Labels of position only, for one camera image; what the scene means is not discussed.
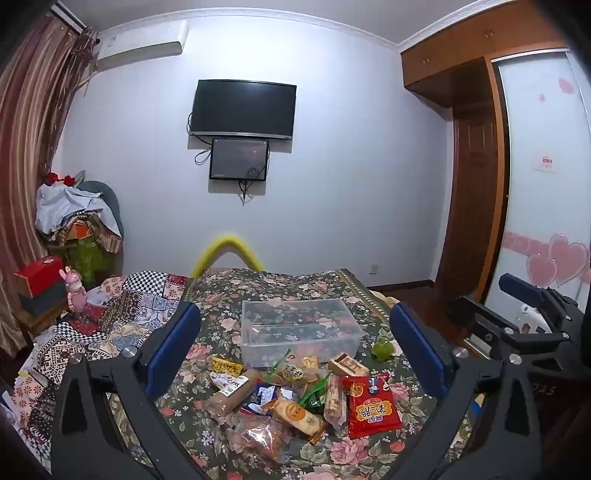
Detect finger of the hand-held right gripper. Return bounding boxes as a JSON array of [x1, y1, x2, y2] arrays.
[[447, 298, 515, 354], [499, 273, 578, 330]]

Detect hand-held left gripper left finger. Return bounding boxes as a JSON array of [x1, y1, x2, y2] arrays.
[[50, 301, 204, 480]]

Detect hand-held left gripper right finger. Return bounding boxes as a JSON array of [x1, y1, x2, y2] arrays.
[[389, 302, 543, 480]]

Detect small yellow snack packet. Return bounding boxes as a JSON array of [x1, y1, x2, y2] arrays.
[[210, 355, 243, 376]]

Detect small brown snack packet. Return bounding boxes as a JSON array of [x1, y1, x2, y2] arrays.
[[328, 353, 370, 378]]

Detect red snack packet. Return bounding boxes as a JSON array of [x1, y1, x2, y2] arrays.
[[342, 371, 403, 439]]

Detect pink striped cracker roll pack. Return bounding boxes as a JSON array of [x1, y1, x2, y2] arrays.
[[323, 373, 349, 425]]

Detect clear plastic storage box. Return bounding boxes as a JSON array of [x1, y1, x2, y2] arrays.
[[240, 298, 363, 368]]

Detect orange snack bag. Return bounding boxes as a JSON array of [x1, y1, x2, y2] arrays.
[[226, 415, 296, 464]]

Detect yellow round cracker packet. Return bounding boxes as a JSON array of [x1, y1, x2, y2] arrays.
[[268, 399, 328, 445]]

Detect patchwork quilt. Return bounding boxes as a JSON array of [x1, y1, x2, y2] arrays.
[[9, 271, 190, 462]]

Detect brown biscuit pack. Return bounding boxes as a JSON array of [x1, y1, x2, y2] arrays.
[[203, 368, 262, 418]]

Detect brown wooden door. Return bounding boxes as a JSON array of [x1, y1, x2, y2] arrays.
[[436, 105, 505, 301]]

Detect small blue white packet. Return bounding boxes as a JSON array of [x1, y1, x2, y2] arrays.
[[240, 383, 296, 414]]

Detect yellow foam tube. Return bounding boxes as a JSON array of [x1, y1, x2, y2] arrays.
[[190, 234, 265, 278]]

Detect green pea snack packet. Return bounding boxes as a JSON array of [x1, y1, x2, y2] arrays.
[[300, 374, 333, 409]]

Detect pink toy figure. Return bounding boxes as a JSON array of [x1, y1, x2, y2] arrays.
[[60, 266, 88, 320]]

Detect green fuzzy cloth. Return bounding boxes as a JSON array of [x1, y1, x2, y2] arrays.
[[69, 240, 114, 283]]

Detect clear biscuit bag green tie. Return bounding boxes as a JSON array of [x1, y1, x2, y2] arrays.
[[268, 351, 324, 388]]

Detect dark grey box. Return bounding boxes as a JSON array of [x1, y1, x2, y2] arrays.
[[18, 281, 70, 318]]

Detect red box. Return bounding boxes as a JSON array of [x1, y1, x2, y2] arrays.
[[14, 256, 65, 298]]

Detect grey green chair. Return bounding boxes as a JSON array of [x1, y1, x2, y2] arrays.
[[78, 181, 124, 241]]

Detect pile of clothes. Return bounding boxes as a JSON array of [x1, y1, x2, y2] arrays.
[[34, 172, 123, 254]]

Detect frosted sliding door pink hearts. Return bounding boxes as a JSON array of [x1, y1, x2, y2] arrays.
[[492, 51, 591, 308]]

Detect wooden overhead cabinet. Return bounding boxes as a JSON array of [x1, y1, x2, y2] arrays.
[[399, 0, 570, 108]]

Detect striped brown curtain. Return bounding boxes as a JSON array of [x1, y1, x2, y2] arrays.
[[0, 14, 98, 361]]

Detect white air conditioner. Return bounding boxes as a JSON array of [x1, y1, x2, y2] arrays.
[[95, 21, 190, 70]]

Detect small black wall monitor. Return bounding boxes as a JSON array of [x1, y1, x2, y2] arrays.
[[209, 137, 270, 182]]

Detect wall-mounted black television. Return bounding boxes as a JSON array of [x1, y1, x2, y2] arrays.
[[188, 79, 297, 140]]

